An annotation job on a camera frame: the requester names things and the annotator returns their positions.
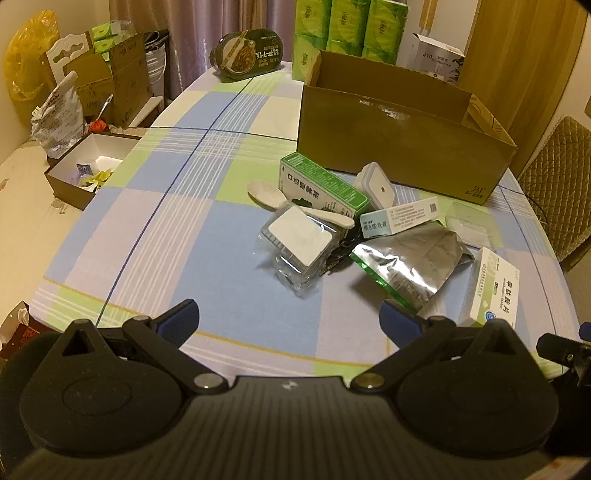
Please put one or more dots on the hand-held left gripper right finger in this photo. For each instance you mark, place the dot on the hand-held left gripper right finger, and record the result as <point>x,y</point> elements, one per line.
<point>399,319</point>

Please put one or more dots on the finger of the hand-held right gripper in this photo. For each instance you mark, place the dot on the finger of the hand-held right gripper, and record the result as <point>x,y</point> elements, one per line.
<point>561,348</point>

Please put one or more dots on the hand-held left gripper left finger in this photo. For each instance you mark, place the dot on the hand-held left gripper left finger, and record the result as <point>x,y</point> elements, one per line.
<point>178,318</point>

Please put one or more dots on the long white ointment box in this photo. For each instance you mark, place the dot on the long white ointment box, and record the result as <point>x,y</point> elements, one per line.
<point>399,217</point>

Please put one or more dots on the white square night light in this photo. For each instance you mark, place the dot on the white square night light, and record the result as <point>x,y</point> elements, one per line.
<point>376,184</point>

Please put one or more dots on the green white medicine box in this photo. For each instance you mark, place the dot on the green white medicine box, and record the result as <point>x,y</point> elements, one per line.
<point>323,187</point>

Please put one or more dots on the large cardboard box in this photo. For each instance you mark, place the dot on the large cardboard box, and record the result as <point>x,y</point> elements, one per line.
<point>392,138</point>

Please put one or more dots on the checkered cloth desktop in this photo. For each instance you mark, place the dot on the checkered cloth desktop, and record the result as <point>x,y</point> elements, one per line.
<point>207,240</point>

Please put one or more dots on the silver foil pouch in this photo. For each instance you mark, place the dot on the silver foil pouch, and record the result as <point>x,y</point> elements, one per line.
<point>415,261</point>

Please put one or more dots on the white blue tablet box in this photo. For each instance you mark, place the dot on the white blue tablet box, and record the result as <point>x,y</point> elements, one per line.
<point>496,288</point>

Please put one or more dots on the clear plastic case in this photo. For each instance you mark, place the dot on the clear plastic case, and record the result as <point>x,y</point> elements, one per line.
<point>473,224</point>

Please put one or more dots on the bagged white night light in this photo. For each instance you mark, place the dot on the bagged white night light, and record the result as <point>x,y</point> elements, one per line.
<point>298,235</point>

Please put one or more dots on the white plastic spoon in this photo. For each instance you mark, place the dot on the white plastic spoon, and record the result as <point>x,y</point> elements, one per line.
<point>265,191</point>

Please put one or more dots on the pale green artificial flower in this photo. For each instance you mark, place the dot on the pale green artificial flower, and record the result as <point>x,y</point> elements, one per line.
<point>97,179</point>

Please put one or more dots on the quilted beige chair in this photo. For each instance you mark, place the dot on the quilted beige chair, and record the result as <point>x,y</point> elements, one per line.
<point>561,184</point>

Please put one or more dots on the small blue packet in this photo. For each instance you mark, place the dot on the small blue packet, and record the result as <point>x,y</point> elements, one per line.
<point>84,170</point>

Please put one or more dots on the shallow brown white box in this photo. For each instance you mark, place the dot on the shallow brown white box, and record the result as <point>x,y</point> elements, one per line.
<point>104,147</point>

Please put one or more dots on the crumpled white plastic bag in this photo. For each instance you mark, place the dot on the crumpled white plastic bag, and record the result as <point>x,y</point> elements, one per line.
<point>57,117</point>

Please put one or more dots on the brown cardboard storage box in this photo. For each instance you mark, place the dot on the brown cardboard storage box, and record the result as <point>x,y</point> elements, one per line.
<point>120,78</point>

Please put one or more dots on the white bucket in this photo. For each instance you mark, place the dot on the white bucket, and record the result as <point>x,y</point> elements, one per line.
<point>154,69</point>

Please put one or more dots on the white humidifier box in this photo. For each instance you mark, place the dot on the white humidifier box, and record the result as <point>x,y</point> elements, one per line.
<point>436,57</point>

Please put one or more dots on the dark green noodle bowl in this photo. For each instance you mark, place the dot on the dark green noodle bowl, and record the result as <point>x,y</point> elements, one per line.
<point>247,53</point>

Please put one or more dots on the small green tissue pack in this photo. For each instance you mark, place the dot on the small green tissue pack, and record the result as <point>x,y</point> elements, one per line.
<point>105,31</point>
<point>104,46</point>

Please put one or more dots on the beige curtain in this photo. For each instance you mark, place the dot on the beige curtain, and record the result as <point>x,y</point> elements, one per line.
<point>194,32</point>

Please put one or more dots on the white carved chair back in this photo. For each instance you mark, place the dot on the white carved chair back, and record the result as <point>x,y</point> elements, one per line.
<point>69,50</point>

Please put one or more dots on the stack of green tissue packs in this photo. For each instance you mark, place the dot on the stack of green tissue packs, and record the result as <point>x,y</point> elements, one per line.
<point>346,27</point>

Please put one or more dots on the yellow plastic bag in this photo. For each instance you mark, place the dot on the yellow plastic bag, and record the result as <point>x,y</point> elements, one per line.
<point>30,60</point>

